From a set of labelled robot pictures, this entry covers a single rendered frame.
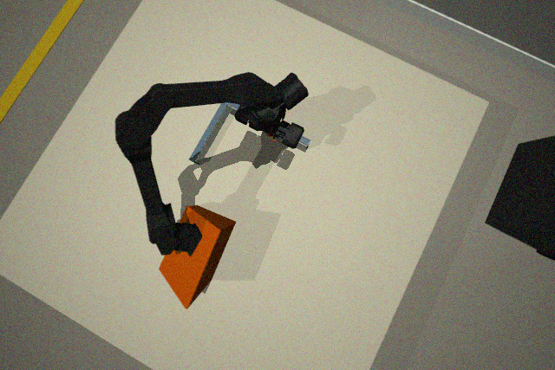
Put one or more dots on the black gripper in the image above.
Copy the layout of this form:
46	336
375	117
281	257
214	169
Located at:
288	134

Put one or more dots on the clear low glass wall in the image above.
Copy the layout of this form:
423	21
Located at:
216	130

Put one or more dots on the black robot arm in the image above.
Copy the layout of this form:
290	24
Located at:
134	128

